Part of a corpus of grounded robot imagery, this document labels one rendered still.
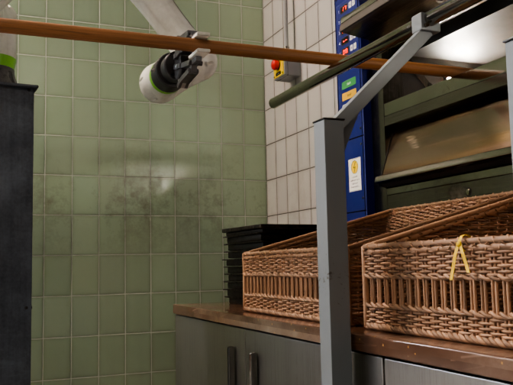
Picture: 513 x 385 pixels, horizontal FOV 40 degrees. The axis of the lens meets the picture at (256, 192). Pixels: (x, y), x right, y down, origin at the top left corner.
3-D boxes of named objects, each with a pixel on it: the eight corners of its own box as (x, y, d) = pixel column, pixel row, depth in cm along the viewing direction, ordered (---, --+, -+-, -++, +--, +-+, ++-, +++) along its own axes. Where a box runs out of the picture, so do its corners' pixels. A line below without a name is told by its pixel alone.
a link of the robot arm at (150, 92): (148, 114, 193) (127, 79, 192) (185, 93, 198) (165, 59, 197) (162, 103, 180) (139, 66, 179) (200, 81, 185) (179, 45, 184)
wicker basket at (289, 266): (396, 303, 201) (392, 208, 204) (545, 315, 149) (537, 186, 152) (239, 311, 182) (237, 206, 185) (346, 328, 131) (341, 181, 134)
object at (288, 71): (289, 82, 274) (288, 57, 276) (301, 76, 265) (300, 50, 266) (272, 81, 272) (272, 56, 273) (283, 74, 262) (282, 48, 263)
